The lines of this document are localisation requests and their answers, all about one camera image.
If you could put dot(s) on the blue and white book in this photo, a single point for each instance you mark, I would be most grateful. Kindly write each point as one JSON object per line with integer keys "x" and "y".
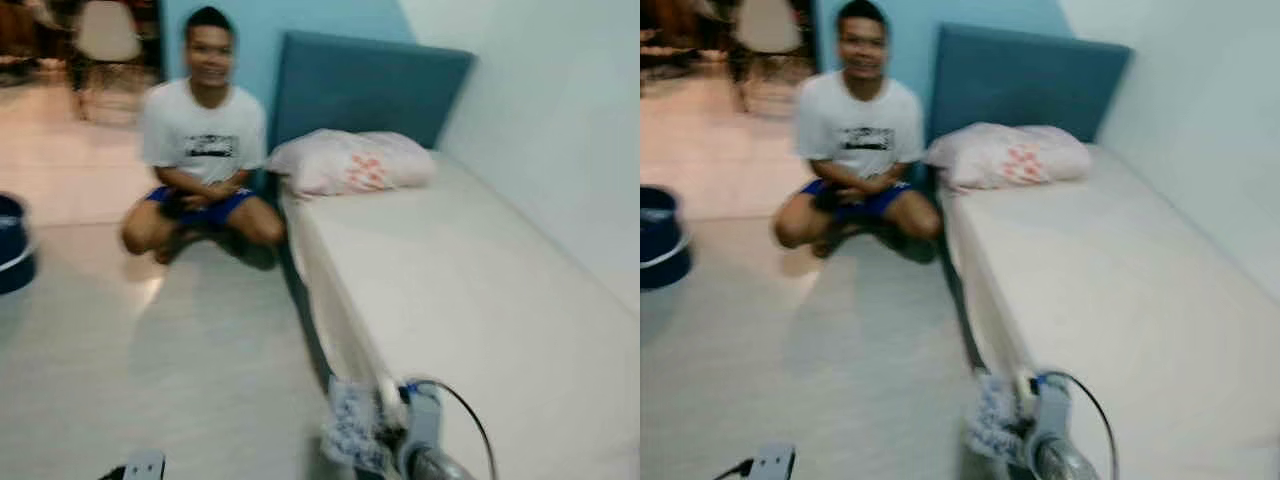
{"x": 995, "y": 420}
{"x": 352, "y": 425}

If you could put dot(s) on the mattress with cream sheet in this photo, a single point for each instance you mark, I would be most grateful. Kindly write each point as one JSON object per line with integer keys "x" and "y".
{"x": 480, "y": 300}
{"x": 1130, "y": 300}

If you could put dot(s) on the pale chair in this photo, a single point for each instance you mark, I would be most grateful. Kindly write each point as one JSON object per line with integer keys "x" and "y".
{"x": 768, "y": 35}
{"x": 108, "y": 40}

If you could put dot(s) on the man in white shirt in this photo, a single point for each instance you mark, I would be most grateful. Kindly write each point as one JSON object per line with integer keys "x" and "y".
{"x": 205, "y": 130}
{"x": 860, "y": 125}

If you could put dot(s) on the pink floral pillow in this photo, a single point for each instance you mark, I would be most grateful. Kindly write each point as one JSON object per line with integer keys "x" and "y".
{"x": 1010, "y": 157}
{"x": 350, "y": 162}

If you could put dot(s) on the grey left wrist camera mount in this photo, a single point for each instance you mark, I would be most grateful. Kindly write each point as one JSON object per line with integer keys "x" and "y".
{"x": 145, "y": 466}
{"x": 777, "y": 462}

